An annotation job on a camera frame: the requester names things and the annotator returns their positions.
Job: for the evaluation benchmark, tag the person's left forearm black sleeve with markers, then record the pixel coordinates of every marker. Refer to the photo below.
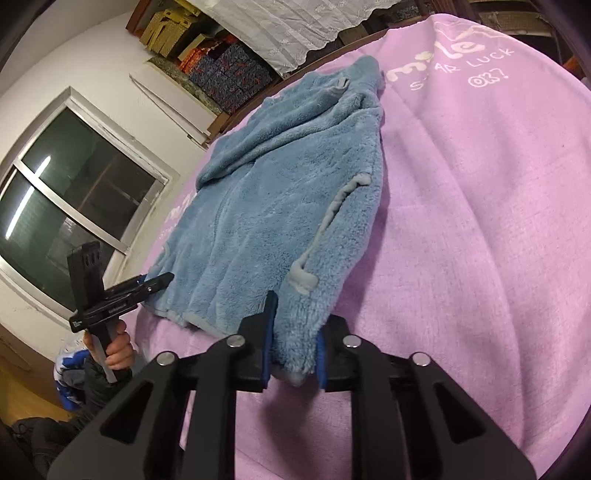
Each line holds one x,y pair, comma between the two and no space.
30,445

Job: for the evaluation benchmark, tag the dark patterned fabric storage box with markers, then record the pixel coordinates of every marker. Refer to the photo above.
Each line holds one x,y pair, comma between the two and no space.
231,75

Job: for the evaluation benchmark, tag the white lace cloth cover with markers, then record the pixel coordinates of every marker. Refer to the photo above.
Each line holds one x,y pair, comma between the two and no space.
283,32

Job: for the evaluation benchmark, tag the blue fleece jacket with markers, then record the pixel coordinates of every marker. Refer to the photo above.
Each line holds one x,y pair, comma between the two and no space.
285,204

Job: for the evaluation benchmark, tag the purple printed blanket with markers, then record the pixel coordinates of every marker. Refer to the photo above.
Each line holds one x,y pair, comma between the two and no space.
480,253

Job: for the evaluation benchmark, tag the brown wooden bed frame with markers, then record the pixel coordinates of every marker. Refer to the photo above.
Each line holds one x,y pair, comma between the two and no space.
348,40

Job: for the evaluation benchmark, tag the yellow wicker basket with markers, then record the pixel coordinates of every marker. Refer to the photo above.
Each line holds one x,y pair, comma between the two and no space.
170,31

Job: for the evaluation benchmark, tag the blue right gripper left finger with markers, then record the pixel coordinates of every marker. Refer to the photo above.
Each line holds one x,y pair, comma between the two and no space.
269,314

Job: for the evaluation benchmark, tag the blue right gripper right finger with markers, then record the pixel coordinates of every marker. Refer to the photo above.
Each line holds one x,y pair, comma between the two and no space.
320,369

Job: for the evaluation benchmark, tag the person's left hand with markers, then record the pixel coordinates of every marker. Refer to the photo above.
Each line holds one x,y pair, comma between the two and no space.
120,352

